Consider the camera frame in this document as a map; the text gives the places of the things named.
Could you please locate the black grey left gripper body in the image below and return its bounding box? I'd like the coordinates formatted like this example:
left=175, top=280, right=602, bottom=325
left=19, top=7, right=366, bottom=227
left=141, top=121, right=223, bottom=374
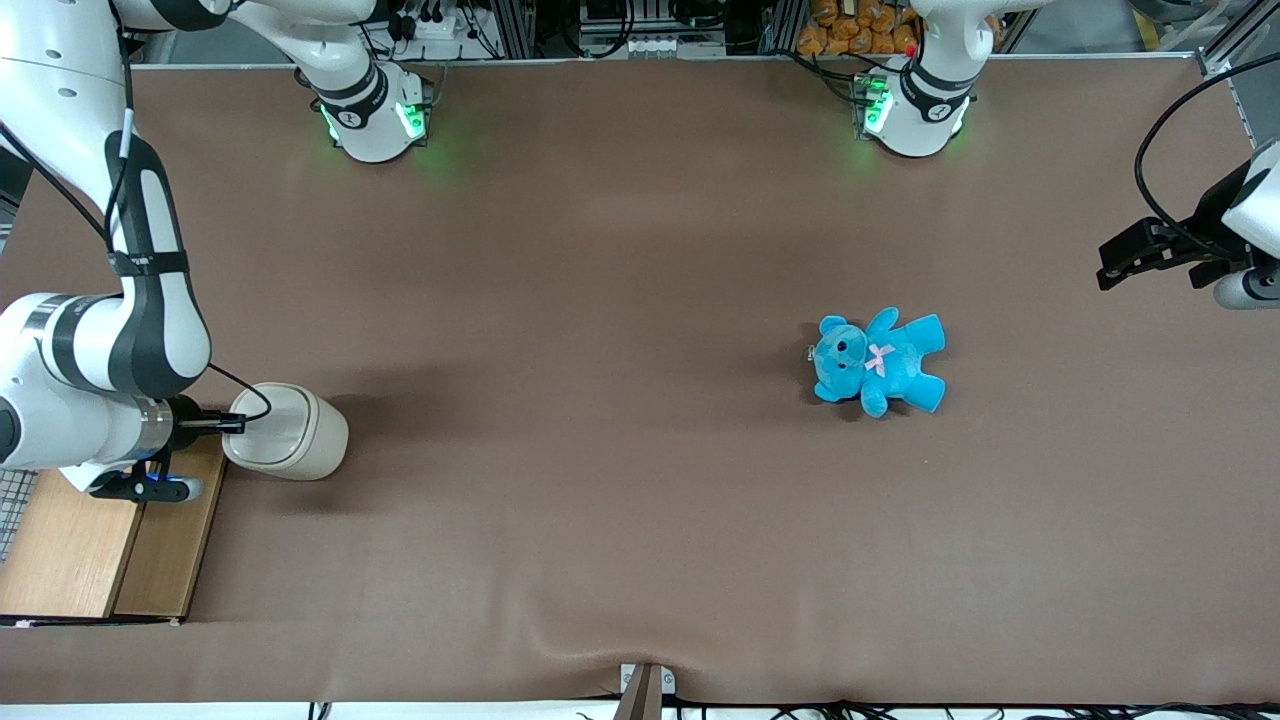
left=1165, top=214, right=1280, bottom=311

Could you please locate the aluminium frame post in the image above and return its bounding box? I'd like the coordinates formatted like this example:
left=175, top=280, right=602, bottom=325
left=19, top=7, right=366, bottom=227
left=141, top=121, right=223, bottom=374
left=1194, top=0, right=1280, bottom=79

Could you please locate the brown table cloth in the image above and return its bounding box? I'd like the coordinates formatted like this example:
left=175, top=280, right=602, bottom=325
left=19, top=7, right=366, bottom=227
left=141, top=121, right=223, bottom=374
left=0, top=58, right=1280, bottom=705

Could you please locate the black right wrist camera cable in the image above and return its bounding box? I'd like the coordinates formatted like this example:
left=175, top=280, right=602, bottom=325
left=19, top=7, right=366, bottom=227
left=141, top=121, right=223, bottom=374
left=203, top=362, right=274, bottom=435

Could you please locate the cream oval trash can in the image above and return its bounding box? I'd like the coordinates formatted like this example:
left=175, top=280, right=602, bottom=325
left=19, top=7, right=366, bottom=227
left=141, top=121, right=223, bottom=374
left=221, top=382, right=350, bottom=482

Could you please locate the wooden block platform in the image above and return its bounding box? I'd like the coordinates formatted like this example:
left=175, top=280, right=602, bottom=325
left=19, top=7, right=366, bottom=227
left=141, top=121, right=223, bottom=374
left=0, top=436, right=228, bottom=623

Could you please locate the white power strip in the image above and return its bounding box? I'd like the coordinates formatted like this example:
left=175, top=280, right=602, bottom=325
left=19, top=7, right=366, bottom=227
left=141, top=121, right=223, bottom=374
left=392, top=0, right=473, bottom=43

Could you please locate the orange plush toy pile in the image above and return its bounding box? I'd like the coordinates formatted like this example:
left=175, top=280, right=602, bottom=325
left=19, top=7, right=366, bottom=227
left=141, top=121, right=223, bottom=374
left=796, top=0, right=922, bottom=58

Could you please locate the black left wrist camera cable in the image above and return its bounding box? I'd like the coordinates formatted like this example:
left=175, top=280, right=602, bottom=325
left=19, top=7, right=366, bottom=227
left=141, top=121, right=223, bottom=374
left=1134, top=50, right=1280, bottom=253

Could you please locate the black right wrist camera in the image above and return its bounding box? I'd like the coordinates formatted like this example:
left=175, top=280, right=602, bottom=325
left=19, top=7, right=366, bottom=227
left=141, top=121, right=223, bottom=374
left=168, top=397, right=215, bottom=443

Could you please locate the metal table edge bracket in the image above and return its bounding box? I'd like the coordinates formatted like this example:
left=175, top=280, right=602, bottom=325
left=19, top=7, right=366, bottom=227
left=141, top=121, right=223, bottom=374
left=618, top=662, right=677, bottom=720

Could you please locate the blue teddy bear plush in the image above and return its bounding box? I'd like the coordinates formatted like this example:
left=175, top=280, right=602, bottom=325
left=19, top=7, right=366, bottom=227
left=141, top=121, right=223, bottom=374
left=811, top=307, right=948, bottom=420

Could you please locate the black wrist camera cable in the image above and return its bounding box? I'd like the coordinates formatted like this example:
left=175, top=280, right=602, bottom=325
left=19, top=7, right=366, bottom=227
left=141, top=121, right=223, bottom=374
left=1134, top=50, right=1280, bottom=253
left=203, top=362, right=274, bottom=435

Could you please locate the grey wire mesh rack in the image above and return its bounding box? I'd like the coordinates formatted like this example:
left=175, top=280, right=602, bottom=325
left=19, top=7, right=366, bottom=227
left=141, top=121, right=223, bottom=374
left=0, top=468, right=38, bottom=566

